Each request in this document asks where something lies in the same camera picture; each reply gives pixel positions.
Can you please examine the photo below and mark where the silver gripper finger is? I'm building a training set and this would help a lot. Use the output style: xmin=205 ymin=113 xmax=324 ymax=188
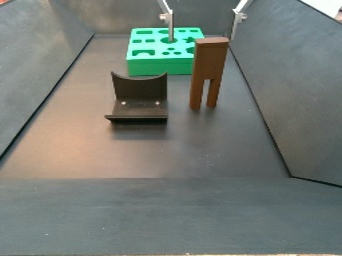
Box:
xmin=157 ymin=0 xmax=174 ymax=42
xmin=230 ymin=0 xmax=251 ymax=39

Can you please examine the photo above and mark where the brown two-legged peg block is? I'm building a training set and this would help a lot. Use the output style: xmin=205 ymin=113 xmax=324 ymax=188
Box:
xmin=190 ymin=37 xmax=229 ymax=110

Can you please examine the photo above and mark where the green shape-sorting board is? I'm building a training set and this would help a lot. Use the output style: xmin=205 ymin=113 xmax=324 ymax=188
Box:
xmin=126 ymin=27 xmax=205 ymax=76

